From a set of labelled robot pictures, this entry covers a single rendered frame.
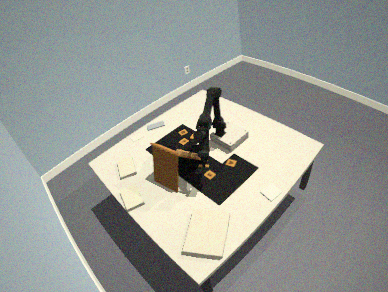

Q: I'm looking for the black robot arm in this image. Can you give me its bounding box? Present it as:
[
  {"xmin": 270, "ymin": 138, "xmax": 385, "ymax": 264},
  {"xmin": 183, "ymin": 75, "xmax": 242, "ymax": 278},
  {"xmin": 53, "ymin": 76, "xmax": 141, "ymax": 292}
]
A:
[{"xmin": 190, "ymin": 87, "xmax": 227, "ymax": 153}]

